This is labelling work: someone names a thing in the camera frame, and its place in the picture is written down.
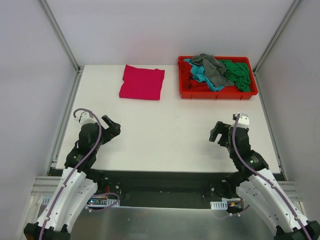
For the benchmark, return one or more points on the green t shirt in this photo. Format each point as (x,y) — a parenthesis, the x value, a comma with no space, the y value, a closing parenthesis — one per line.
(238,73)

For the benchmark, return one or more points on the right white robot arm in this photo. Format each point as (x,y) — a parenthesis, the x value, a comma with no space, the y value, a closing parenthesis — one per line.
(257,186)

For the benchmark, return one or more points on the aluminium frame post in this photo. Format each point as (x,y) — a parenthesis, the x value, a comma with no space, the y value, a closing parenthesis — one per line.
(58,33)
(277,34)

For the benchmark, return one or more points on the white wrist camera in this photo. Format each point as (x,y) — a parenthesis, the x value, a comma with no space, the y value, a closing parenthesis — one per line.
(241,120)
(85,118)

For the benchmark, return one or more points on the left white cable duct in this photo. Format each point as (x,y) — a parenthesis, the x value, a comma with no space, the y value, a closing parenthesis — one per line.
(102,203)

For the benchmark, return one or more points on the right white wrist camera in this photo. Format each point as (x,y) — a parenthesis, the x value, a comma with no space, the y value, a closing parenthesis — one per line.
(241,120)

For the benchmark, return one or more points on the white cable duct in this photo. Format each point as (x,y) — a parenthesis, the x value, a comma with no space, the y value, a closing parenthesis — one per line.
(102,203)
(219,205)

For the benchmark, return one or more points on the left aluminium frame post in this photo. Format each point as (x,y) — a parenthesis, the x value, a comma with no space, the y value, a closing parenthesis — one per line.
(58,33)

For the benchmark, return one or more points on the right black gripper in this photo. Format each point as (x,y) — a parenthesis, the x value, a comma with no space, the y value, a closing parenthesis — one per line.
(220,133)

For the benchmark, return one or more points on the right aluminium frame post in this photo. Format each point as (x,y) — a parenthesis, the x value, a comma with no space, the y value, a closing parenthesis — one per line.
(277,34)

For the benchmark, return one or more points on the grey t shirt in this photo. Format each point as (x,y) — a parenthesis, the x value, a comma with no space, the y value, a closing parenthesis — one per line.
(213,69)

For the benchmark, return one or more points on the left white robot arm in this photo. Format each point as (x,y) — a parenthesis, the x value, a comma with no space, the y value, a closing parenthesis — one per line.
(78,182)

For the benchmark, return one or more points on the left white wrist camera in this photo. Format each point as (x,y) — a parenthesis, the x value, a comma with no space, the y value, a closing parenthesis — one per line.
(85,118)

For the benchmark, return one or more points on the red plastic bin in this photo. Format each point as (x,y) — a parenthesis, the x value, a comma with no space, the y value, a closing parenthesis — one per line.
(228,92)

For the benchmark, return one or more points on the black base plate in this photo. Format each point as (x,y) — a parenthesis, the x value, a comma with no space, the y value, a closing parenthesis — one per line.
(152,189)

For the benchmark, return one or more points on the magenta t shirt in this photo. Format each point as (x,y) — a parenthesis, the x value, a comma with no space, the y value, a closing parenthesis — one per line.
(142,83)

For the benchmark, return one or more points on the teal t shirt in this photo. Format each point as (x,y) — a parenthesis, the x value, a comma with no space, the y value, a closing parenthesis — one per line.
(198,74)

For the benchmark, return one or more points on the red t shirt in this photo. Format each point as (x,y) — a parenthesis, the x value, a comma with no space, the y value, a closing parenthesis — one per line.
(187,82)

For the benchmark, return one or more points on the right white cable duct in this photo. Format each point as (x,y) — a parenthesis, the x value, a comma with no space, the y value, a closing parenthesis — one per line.
(219,205)

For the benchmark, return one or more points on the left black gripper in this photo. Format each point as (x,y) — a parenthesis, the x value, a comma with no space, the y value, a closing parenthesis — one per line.
(111,129)

